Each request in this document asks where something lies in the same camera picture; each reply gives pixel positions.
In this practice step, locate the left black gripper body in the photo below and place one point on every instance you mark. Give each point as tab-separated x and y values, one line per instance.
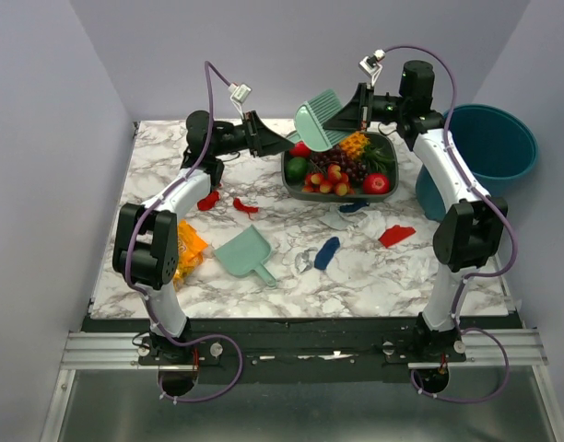
250	126

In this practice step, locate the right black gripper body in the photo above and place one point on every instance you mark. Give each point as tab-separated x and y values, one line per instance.
368	106

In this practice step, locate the mint green hand brush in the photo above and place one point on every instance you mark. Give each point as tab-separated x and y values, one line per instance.
310	118

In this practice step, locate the red paper scrap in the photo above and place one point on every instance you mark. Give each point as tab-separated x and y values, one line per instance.
241	207
395	234
209	202

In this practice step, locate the mint green dustpan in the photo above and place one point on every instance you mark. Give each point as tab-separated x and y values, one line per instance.
247	253

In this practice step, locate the blue paper scrap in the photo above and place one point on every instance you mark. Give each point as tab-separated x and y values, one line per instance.
326	253
352	208

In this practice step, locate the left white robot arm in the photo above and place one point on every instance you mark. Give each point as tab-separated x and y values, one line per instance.
145	249

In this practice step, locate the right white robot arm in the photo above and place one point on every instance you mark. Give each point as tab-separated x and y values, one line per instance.
470	232

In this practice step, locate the orange pineapple toy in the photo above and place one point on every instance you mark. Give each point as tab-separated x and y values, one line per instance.
354	145

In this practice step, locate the red apple back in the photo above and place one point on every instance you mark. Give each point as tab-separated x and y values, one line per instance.
300	150

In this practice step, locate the red apple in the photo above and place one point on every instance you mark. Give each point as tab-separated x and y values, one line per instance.
300	150
376	184

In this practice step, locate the green lime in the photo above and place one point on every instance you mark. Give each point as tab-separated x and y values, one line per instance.
296	169

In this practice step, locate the purple grape bunch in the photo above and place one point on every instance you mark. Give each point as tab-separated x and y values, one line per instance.
339	160

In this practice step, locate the grey fruit tray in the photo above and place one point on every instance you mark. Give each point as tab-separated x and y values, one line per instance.
379	157

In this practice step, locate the red apple front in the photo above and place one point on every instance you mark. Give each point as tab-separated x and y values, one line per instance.
376	184

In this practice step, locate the blue paper scrap by tray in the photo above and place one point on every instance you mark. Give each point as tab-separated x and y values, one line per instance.
352	208

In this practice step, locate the orange snack bag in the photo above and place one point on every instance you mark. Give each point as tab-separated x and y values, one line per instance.
190	253

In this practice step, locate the teal plastic waste bin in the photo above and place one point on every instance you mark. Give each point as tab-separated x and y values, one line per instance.
498	148

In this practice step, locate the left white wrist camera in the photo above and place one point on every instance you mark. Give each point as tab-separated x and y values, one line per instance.
239	92

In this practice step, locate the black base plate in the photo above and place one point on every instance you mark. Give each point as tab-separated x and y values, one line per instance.
285	351

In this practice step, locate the aluminium rail frame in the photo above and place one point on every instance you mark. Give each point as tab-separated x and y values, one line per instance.
532	356

